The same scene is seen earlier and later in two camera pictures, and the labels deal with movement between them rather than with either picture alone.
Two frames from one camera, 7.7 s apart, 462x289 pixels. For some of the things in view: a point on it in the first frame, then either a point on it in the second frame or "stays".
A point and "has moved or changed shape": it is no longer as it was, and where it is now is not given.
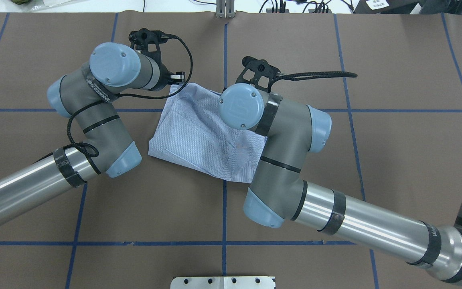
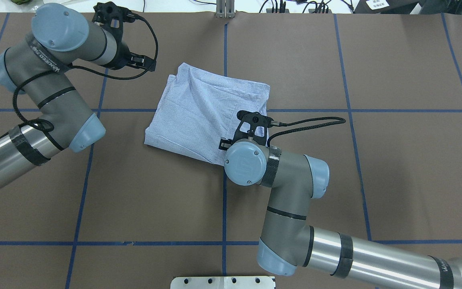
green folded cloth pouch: [20, 2] stays
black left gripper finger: [179, 77] → [143, 62]
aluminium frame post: [225, 9] stays
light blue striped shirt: [191, 129] has moved or changed shape
